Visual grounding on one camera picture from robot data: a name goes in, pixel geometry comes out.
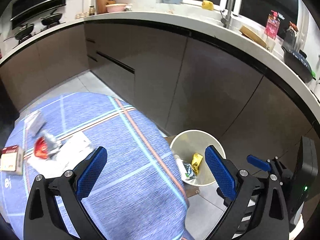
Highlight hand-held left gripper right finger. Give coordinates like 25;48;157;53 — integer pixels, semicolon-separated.
204;145;290;240

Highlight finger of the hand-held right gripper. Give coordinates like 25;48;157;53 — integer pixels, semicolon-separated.
247;155;272;172

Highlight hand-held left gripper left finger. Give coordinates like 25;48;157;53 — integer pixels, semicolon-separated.
24;146;108;240

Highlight yellow plastic wrapper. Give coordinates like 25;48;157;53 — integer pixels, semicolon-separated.
191;153;203;175

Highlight white paper receipt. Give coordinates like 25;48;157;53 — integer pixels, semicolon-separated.
26;132;95;174

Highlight blue and white snack bag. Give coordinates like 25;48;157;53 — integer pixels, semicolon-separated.
181;162;196;180

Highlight white round waste bin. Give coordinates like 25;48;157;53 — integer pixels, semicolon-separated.
169;129;226;187

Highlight red and silver foil wrapper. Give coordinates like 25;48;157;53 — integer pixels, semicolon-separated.
34;130;62;160

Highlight small silver striped packet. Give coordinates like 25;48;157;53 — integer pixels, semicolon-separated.
24;110;47;137

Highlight yellow and red medicine box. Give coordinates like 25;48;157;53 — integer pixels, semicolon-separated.
0;144;25;175

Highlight blue plaid tablecloth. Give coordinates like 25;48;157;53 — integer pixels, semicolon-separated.
0;92;195;240

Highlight grey kitchen base cabinets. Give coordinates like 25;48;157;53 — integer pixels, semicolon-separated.
0;21;320;195

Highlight clear glass container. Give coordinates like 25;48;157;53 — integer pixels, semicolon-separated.
265;38;276;53

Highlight light wooden board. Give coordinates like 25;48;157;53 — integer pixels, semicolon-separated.
239;26;268;48

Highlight dark wrapped bottle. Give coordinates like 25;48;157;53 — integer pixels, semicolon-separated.
284;21;299;49

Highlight pink product package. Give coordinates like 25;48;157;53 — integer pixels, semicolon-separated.
265;10;282;39

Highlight black wok with lid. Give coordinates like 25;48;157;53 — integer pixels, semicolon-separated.
3;23;35;43

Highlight steel kitchen faucet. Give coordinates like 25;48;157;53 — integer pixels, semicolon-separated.
199;0;235;28

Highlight pink woven basket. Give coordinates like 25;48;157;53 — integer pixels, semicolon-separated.
105;3;128;13

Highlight brown wooden cutting board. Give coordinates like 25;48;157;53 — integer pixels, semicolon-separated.
96;0;116;14

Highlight black range hood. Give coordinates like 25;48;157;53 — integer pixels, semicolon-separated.
11;0;68;30

